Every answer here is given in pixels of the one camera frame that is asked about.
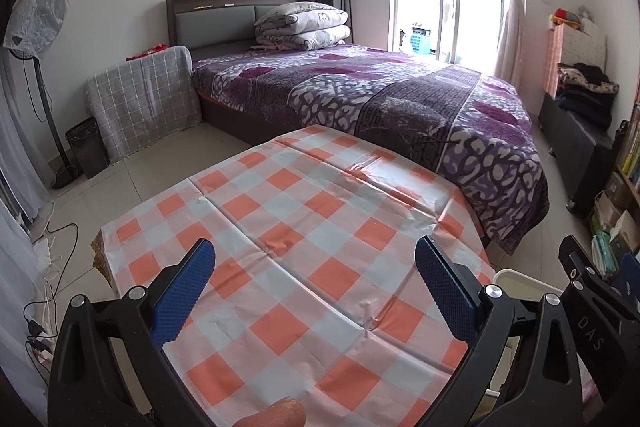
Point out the standing fan with plastic cover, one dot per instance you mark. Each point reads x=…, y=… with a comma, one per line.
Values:
x=40, y=14

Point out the pink storage cabinet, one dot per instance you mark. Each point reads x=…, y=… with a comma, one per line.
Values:
x=582, y=52

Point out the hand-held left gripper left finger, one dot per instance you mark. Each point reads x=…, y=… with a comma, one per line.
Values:
x=182, y=292

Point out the bookshelf with books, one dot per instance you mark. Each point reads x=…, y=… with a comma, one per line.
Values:
x=630, y=177

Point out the teal plastic basket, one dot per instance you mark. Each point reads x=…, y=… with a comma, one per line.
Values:
x=421, y=43

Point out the orange rounded object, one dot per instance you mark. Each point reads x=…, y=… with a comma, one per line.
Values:
x=275, y=414

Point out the dark bed headboard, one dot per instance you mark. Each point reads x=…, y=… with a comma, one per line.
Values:
x=215, y=17

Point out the black bench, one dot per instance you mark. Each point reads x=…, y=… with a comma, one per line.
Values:
x=580, y=157

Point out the small black waste bin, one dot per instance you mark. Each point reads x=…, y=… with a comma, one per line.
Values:
x=87, y=149

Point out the white plastic bin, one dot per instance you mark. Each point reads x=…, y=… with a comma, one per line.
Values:
x=520, y=283

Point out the red cloth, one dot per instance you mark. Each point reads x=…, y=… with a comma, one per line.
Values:
x=147, y=54

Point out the pile of folded clothes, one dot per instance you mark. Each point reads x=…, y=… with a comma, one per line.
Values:
x=590, y=97

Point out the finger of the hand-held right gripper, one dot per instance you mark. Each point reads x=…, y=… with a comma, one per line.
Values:
x=582, y=267
x=629, y=279

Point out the folded patterned quilt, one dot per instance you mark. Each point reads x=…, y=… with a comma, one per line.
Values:
x=305, y=27

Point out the white sheer curtain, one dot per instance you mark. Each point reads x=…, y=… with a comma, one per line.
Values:
x=15, y=187

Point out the grey checked cloth cover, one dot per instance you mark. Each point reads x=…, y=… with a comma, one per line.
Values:
x=145, y=102

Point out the purple patterned bedspread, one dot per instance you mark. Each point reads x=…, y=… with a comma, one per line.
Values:
x=390, y=107

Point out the black coat rack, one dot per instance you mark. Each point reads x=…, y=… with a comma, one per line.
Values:
x=346, y=12

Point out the orange checked tablecloth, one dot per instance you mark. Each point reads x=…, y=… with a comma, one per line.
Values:
x=310, y=217

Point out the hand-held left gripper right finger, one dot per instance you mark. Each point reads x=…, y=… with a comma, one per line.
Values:
x=447, y=292

